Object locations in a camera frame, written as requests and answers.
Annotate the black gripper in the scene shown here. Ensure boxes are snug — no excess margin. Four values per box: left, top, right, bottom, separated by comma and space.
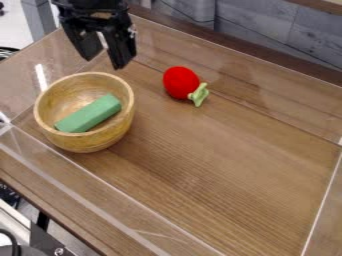
52, 0, 136, 69

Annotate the green rectangular block stick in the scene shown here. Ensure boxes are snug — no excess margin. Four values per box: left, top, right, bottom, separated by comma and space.
55, 94, 122, 133

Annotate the brown wooden bowl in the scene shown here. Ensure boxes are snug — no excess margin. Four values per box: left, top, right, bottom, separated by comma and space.
34, 72, 135, 153

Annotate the red plush strawberry toy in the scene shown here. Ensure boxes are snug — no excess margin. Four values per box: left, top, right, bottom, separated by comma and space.
163, 66, 210, 107

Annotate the black equipment bottom left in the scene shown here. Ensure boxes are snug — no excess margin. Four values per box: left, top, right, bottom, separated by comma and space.
0, 226, 76, 256

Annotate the clear acrylic front wall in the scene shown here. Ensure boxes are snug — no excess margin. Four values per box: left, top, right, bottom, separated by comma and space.
0, 120, 225, 256

